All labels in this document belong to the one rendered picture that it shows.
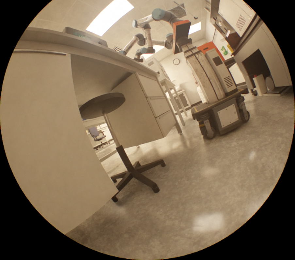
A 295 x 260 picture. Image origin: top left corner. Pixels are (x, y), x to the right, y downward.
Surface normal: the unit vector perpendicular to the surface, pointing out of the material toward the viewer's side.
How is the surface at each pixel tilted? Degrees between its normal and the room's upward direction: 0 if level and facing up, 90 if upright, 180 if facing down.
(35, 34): 180
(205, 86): 90
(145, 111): 90
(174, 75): 90
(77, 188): 90
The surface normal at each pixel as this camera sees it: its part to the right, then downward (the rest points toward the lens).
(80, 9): 0.41, 0.91
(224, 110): -0.40, 0.13
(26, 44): 0.80, -0.38
